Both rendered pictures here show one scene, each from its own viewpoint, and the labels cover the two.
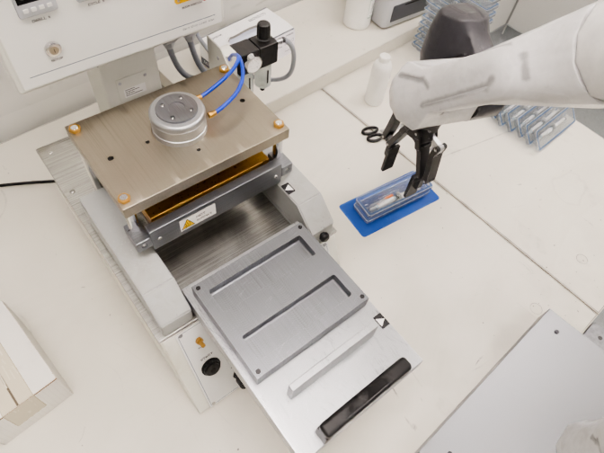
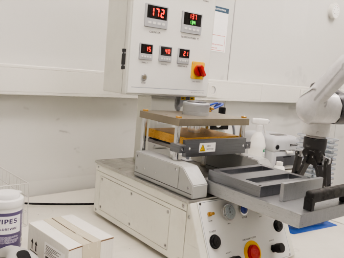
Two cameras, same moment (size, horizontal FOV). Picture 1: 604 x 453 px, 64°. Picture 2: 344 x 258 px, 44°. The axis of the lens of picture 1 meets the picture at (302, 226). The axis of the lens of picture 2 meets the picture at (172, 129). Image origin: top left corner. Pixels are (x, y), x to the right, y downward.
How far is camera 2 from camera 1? 0.85 m
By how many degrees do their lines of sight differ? 48
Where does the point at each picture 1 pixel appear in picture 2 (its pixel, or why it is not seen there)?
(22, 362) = (89, 231)
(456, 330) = not seen: outside the picture
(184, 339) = (201, 208)
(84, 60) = (152, 88)
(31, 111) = (67, 181)
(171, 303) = (197, 176)
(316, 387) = (296, 200)
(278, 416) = (277, 204)
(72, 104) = (88, 186)
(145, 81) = not seen: hidden behind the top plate
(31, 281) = not seen: hidden behind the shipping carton
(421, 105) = (315, 99)
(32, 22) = (141, 62)
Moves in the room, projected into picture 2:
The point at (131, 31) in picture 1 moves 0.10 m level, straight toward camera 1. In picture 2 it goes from (172, 83) to (183, 85)
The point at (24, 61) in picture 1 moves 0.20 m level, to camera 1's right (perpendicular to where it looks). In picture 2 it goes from (132, 78) to (201, 84)
